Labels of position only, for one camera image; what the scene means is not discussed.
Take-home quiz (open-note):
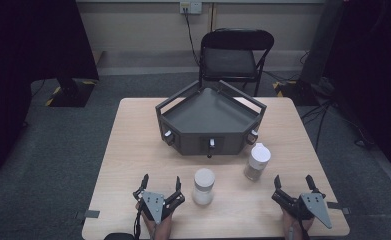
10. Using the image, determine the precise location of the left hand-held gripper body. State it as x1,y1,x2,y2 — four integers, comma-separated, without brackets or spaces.
132,188,186,225

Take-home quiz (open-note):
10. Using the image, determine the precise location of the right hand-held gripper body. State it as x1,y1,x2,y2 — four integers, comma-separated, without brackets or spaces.
271,189,334,230

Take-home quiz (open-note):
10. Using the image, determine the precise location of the jar of white powder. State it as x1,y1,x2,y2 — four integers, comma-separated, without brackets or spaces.
191,167,216,206

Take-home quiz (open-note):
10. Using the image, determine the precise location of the jar of brown spice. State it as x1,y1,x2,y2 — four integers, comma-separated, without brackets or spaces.
243,142,272,182

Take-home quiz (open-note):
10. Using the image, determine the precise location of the dark gray corner rack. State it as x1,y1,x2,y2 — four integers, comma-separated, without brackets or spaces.
154,79,268,159

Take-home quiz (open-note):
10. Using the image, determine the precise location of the person's left hand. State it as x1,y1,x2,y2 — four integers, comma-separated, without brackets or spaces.
135,203,175,240

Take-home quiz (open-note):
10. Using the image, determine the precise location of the person's right hand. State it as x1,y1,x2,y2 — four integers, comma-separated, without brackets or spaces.
281,208,316,240

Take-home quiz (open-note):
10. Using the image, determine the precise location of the gray tape strip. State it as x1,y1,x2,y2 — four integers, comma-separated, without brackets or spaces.
326,201,352,216
75,209,101,221

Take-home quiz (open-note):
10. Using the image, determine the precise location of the dark rounded object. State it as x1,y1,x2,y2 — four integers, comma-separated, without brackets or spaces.
103,232,136,240

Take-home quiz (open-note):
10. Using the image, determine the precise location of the black stand base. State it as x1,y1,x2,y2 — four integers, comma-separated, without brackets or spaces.
44,77,97,109
272,79,321,107

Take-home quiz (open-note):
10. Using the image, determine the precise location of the black folding chair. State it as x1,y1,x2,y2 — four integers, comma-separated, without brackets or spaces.
198,28,276,98

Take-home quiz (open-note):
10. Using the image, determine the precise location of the black curtain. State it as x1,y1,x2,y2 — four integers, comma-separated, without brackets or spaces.
0,0,100,182
322,0,391,185

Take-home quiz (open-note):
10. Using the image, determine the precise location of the left hand-held gripper cable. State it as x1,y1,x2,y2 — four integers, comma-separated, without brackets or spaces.
132,199,143,240

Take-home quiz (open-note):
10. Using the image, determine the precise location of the hand-held gripper cable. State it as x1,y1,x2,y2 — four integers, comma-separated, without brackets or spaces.
295,216,311,240
132,199,143,240

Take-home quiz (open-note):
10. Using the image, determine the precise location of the right hand-held gripper cable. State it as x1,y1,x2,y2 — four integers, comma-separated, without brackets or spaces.
295,216,311,240

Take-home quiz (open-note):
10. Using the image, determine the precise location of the black floor cable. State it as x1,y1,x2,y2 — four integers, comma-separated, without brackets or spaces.
299,99,335,153

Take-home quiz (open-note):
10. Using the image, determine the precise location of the gray upright post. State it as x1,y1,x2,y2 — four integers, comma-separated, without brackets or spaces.
298,0,347,85

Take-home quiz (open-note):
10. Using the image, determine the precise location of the black wall socket cable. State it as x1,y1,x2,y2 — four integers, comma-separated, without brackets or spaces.
182,7,203,68

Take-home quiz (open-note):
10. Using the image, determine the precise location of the white wall socket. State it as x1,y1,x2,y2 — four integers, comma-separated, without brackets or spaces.
179,1,203,15

